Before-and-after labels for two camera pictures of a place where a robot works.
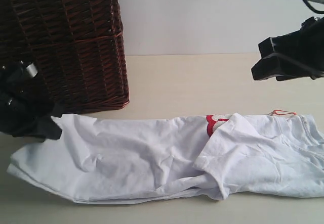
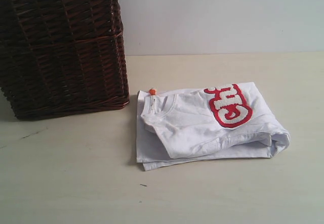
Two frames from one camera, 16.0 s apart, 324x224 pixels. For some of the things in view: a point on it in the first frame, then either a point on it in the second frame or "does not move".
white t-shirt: [123, 160] to [225, 121]
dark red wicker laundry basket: [75, 37] does not move
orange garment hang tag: [275, 111] to [152, 92]
